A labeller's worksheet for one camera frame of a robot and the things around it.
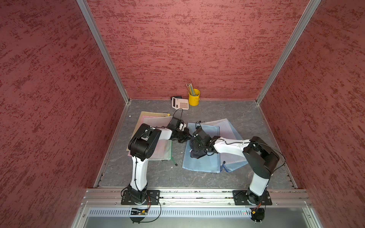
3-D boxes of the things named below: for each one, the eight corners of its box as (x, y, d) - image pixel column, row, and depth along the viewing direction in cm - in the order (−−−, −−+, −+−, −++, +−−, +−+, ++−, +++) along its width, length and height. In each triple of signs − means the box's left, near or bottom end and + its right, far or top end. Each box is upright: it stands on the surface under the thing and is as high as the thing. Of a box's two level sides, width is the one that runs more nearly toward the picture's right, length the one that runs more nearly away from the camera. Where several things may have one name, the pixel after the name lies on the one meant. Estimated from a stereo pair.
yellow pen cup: (187, 103, 121) (187, 94, 113) (194, 97, 126) (195, 87, 118) (194, 107, 118) (195, 98, 110) (201, 101, 123) (203, 92, 115)
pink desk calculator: (170, 109, 117) (169, 106, 114) (171, 98, 125) (171, 96, 122) (188, 109, 117) (188, 106, 114) (188, 98, 125) (188, 96, 123)
